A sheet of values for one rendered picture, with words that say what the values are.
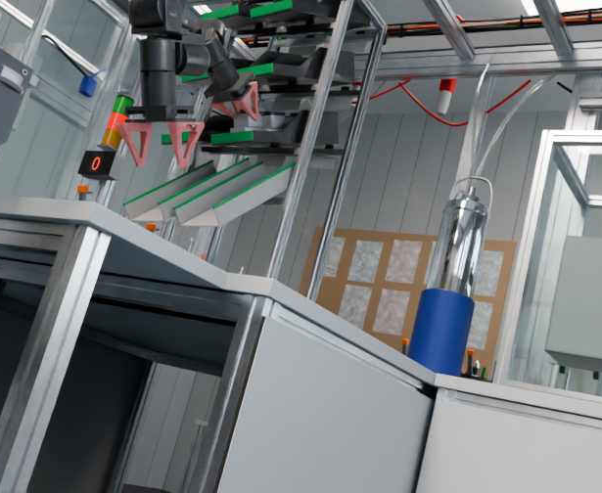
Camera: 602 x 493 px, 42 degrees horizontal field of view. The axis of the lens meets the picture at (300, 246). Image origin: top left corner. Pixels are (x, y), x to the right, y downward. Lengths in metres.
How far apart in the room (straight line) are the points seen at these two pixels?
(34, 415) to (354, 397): 0.69
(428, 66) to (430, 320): 1.10
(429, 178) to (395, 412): 3.92
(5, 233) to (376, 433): 0.86
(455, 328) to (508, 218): 3.06
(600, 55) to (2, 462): 2.22
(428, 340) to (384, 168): 3.64
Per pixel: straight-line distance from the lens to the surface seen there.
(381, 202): 5.67
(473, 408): 1.89
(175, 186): 1.88
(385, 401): 1.72
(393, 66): 3.06
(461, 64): 2.95
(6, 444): 1.15
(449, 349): 2.24
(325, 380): 1.49
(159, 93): 1.32
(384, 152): 5.85
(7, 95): 1.26
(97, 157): 2.27
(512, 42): 2.91
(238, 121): 1.74
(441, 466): 1.89
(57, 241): 1.20
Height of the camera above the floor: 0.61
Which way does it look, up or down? 14 degrees up
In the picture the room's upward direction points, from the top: 15 degrees clockwise
